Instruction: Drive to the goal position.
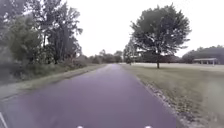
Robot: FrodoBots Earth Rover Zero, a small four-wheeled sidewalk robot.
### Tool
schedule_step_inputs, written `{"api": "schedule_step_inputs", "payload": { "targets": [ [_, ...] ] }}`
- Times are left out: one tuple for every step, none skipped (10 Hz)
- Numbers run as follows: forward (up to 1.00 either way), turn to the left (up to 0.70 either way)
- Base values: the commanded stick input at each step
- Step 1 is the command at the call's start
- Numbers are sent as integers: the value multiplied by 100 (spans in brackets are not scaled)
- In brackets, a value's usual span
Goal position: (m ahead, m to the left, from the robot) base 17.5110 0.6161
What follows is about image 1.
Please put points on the grass verge strip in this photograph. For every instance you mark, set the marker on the grass verge strip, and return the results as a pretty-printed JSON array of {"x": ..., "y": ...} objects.
[{"x": 43, "y": 80}]

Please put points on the large lone tree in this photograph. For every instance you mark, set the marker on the large lone tree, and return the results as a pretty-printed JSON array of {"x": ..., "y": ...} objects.
[{"x": 161, "y": 30}]

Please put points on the open shelter building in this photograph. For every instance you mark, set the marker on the open shelter building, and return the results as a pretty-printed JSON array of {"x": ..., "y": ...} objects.
[{"x": 206, "y": 60}]

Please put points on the distant tree line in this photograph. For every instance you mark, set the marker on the distant tree line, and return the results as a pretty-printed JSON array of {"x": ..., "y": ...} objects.
[{"x": 106, "y": 57}]

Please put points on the distant wooded hill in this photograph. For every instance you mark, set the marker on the distant wooded hill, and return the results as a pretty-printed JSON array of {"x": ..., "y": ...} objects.
[{"x": 206, "y": 52}]

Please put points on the wood of tall trees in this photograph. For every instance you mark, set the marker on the wood of tall trees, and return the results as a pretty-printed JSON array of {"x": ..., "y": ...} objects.
[{"x": 36, "y": 36}]

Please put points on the dark asphalt path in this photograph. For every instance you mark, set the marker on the dark asphalt path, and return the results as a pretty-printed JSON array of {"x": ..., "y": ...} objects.
[{"x": 106, "y": 100}]

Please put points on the grass field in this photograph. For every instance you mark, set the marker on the grass field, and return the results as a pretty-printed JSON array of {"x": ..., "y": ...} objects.
[{"x": 186, "y": 86}]

